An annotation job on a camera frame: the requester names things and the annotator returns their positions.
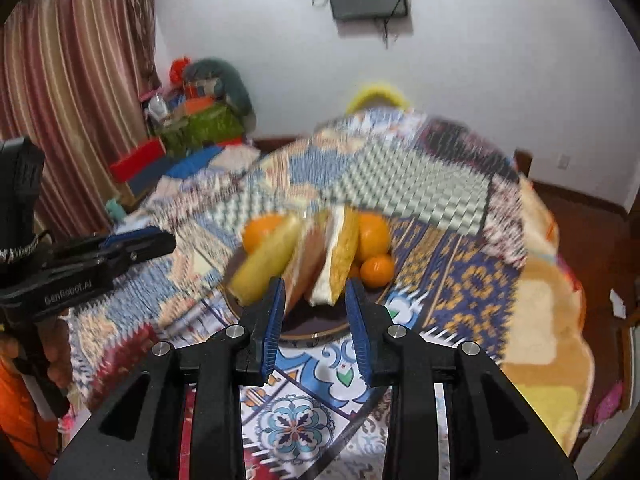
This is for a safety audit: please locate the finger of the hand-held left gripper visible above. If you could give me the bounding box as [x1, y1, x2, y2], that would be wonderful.
[50, 226, 166, 261]
[50, 232, 177, 282]

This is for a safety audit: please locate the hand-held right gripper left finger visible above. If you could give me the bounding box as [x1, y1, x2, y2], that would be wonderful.
[47, 276, 287, 480]

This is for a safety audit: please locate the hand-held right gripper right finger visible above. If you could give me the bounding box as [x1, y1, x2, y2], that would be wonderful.
[345, 277, 578, 480]

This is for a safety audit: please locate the purple ceramic plate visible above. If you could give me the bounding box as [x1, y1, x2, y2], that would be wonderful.
[225, 240, 401, 346]

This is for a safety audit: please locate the small tangerine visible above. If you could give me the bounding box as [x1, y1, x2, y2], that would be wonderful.
[360, 254, 397, 289]

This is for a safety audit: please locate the pomelo wedge with rind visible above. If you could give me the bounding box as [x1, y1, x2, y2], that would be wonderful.
[307, 205, 361, 308]

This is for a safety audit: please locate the peeled pink pomelo segment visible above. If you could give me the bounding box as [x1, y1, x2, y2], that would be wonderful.
[282, 217, 331, 306]

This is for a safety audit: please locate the person's left hand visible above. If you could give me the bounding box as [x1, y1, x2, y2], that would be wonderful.
[43, 315, 74, 388]

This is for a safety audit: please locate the red box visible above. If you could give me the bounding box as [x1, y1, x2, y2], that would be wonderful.
[109, 139, 167, 183]

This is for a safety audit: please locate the large orange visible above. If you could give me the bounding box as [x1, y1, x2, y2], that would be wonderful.
[241, 214, 288, 253]
[356, 212, 392, 263]

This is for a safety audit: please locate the striped pink curtain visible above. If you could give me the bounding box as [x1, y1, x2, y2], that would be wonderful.
[0, 0, 161, 231]

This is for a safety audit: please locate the patterned patchwork tablecloth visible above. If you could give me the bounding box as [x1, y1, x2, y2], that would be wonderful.
[65, 105, 531, 480]

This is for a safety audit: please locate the yellow orange fleece blanket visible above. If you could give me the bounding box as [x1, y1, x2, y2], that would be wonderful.
[500, 175, 596, 451]

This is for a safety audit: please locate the yellow fluffy cushion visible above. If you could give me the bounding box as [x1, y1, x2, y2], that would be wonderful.
[346, 85, 412, 112]

